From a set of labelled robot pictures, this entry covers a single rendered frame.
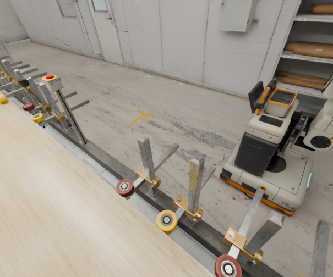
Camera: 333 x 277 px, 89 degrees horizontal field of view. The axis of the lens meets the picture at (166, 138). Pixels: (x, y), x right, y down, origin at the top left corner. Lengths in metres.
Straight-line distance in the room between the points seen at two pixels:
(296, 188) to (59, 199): 1.68
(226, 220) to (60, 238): 1.33
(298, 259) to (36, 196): 1.78
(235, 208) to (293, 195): 0.48
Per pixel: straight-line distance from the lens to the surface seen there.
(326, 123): 1.49
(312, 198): 2.20
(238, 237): 0.81
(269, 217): 0.57
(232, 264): 0.71
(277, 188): 1.73
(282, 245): 1.84
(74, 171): 1.00
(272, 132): 1.38
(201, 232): 0.94
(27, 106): 1.81
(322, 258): 0.93
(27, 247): 0.89
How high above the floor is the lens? 1.58
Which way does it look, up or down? 42 degrees down
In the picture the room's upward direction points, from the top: 4 degrees counter-clockwise
